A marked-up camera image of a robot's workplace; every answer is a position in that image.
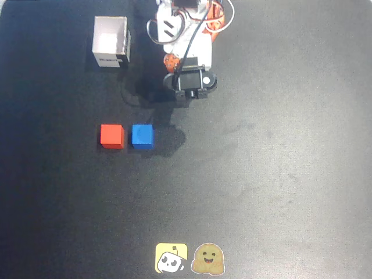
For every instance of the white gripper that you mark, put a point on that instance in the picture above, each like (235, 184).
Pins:
(171, 61)

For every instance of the red cube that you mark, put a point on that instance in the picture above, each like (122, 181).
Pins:
(111, 135)

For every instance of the white cardboard box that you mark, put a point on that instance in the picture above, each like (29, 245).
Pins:
(109, 40)

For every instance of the blue cube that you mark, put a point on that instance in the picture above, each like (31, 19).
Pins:
(142, 136)

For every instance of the black oval webcam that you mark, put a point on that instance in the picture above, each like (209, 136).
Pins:
(189, 80)

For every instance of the black table mat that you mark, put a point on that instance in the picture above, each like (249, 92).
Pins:
(261, 160)

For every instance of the yellow robot sticker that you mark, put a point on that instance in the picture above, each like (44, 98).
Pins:
(170, 258)

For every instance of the hugging face sticker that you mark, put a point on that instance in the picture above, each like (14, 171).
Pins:
(207, 258)

